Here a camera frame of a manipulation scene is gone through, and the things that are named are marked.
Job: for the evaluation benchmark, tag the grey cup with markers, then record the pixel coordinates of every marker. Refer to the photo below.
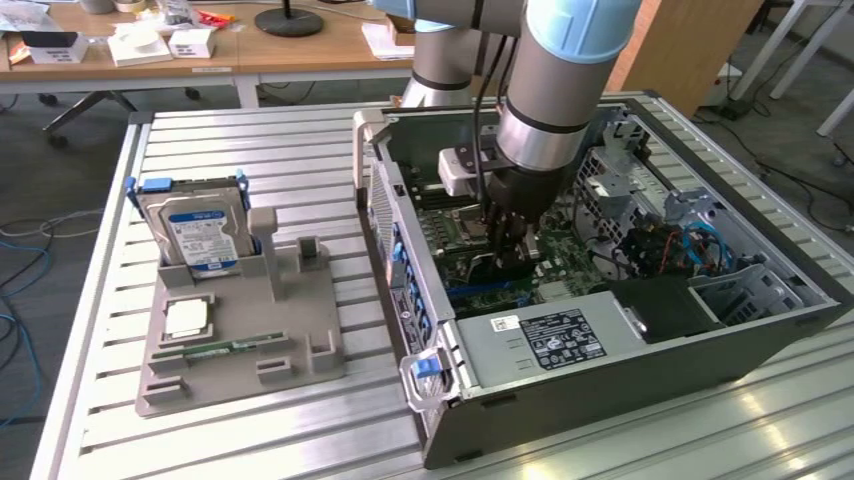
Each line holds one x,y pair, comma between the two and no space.
96,6

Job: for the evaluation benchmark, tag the green RAM stick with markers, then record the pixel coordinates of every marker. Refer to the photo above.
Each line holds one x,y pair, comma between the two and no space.
213,346

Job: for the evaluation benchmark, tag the green motherboard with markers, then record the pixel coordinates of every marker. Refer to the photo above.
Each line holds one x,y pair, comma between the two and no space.
573,265

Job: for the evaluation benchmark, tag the CPU socket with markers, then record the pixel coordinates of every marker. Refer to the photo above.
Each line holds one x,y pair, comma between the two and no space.
469,225

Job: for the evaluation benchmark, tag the dark grey PC case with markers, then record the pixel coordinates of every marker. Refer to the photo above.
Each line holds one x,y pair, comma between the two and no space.
600,400

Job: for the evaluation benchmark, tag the blue expansion slot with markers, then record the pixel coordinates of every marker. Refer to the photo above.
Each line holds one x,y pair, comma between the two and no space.
467,291

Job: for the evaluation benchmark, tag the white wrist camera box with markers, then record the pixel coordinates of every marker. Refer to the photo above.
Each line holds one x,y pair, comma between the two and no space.
456,175

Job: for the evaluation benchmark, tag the tape roll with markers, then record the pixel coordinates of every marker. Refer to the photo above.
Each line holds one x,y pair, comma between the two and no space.
129,5

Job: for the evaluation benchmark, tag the black and white box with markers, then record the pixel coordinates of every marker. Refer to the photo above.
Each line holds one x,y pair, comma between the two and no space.
60,52

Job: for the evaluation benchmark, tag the metal drive cage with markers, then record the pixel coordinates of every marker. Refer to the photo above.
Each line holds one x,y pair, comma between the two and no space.
620,190

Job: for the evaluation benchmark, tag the brown cardboard box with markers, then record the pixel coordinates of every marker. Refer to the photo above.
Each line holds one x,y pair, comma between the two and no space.
400,25

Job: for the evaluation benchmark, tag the grey power supply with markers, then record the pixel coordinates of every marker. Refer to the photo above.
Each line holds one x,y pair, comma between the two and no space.
493,360

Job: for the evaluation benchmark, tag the black lamp base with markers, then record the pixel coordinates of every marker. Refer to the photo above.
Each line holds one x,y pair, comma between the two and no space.
289,24

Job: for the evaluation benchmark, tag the hard disk blue carrier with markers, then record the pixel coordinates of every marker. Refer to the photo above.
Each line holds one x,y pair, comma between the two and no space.
200,235

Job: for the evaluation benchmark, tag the black chair base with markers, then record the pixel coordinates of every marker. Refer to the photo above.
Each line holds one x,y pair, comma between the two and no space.
80,111

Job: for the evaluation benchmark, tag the grey parts rack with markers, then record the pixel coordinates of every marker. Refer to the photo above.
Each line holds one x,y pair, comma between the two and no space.
253,325

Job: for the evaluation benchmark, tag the black power supply label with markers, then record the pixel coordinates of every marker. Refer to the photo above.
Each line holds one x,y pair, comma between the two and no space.
563,340

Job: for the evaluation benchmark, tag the white papers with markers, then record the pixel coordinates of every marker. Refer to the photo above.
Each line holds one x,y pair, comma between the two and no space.
383,47

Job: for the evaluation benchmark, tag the white printed part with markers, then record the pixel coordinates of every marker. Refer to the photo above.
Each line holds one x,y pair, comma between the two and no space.
140,47

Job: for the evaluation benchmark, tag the silver CPU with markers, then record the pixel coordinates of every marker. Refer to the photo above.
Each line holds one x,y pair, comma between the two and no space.
187,319

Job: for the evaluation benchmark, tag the red book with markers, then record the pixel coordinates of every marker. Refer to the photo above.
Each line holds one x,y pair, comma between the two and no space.
16,52

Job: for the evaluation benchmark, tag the wooden cabinet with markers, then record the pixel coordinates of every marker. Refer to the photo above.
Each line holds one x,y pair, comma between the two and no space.
700,50

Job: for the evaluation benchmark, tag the metal disk bay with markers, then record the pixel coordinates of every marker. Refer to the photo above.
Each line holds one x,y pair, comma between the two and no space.
747,295

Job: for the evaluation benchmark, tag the blue case latch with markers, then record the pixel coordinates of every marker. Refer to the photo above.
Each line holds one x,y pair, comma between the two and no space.
427,369

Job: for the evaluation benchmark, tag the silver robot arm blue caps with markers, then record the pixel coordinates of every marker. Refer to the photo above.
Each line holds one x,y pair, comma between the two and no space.
553,75

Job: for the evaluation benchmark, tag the red packet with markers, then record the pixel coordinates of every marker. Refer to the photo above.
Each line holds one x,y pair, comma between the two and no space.
216,20

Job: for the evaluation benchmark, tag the black power adapter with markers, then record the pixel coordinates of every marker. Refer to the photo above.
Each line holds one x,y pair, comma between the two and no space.
732,111

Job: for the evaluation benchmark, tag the wooden desk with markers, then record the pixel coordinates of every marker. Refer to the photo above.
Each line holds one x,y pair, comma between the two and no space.
96,70

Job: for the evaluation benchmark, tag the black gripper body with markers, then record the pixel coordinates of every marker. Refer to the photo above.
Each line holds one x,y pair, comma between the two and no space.
520,195

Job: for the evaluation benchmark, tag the white table frame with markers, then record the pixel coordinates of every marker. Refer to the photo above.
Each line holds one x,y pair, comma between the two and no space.
767,50

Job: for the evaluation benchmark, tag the white carton box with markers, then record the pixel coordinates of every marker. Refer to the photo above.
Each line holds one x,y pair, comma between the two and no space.
189,45

